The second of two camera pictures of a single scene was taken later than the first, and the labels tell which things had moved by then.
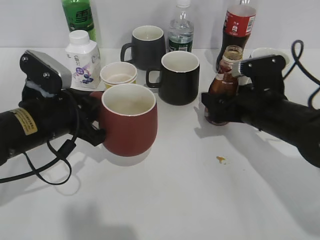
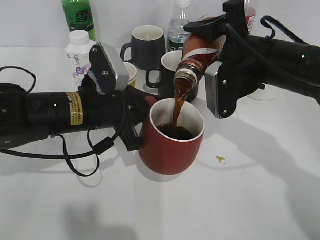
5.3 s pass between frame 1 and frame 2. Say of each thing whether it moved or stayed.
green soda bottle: stayed
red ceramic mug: moved
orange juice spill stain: stayed
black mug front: stayed
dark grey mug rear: stayed
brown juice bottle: moved
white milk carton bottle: stayed
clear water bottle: stayed
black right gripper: moved
